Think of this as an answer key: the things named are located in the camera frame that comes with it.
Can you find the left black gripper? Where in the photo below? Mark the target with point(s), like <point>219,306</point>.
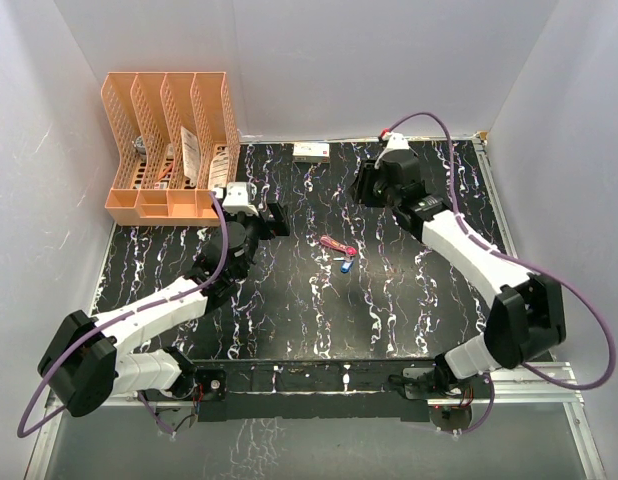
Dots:
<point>269,228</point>

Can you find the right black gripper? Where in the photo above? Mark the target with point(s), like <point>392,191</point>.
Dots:
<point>362,186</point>

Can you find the red strap keychain with ring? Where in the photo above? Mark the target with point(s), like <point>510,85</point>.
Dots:
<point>335,245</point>

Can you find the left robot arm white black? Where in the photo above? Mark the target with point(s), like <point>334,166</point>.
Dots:
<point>92,358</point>

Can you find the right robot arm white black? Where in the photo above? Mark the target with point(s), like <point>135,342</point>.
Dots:
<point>526,313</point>

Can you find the small white red box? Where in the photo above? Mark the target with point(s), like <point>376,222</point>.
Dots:
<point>311,152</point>

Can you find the white labelled packet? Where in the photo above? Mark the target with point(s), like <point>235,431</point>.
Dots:
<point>219,171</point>

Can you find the white paper packet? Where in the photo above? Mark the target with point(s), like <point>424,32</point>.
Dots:
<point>191,155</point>

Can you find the orange plastic file organizer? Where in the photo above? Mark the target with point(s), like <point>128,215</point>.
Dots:
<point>151,189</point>

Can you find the round metal object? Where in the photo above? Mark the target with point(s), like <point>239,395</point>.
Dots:
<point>139,145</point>

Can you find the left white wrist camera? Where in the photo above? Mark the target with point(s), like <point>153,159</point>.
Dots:
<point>237,197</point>

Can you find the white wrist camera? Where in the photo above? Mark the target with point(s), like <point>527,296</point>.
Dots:
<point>237,197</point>
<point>393,141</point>

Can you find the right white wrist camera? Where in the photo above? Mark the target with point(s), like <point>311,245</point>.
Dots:
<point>393,141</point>

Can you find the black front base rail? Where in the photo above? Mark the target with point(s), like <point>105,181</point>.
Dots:
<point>308,389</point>

